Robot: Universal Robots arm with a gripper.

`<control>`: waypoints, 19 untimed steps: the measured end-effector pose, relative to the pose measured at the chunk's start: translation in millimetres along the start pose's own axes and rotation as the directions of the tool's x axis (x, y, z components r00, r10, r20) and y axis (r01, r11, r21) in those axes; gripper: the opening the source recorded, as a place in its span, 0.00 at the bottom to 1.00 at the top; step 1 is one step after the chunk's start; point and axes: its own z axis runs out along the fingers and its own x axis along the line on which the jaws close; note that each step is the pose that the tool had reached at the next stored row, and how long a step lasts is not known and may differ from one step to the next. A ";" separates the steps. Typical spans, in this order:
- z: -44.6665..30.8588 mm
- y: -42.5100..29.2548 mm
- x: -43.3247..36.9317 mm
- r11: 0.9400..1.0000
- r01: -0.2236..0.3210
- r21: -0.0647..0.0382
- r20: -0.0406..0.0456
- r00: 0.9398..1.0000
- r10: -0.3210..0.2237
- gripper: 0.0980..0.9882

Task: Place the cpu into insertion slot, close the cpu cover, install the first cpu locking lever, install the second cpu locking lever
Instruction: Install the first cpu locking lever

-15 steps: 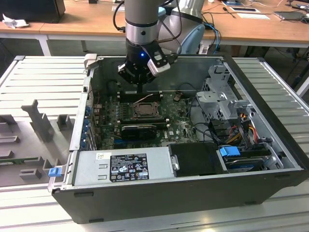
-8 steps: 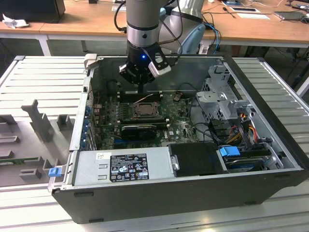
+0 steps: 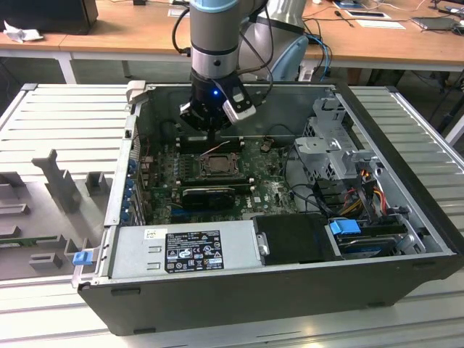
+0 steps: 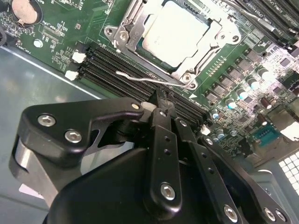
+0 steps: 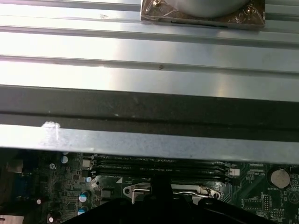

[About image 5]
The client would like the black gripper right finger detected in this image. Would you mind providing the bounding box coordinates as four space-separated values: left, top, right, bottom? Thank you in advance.
160 176 269 224

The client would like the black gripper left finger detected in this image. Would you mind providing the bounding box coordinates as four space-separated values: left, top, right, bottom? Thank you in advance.
62 176 162 224

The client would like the metal locking lever wire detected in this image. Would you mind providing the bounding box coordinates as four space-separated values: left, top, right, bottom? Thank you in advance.
131 186 208 204

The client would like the RAM slot with black clips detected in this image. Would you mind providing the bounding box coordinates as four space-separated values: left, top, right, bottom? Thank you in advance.
94 175 234 186
93 163 234 173

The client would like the RAM slot with white clips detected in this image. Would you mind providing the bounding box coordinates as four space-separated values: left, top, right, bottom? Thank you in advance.
82 155 231 168
93 169 241 179

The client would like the metal CPU socket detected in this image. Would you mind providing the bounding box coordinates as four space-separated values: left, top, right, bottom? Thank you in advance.
122 183 221 206

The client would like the black and grey PC case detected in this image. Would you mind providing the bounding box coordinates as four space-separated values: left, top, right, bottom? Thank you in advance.
0 84 299 224

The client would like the green motherboard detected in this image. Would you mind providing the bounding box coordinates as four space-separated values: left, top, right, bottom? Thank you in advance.
0 149 299 224

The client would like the silver coin battery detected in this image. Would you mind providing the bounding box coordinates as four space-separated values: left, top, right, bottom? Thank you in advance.
270 168 291 190

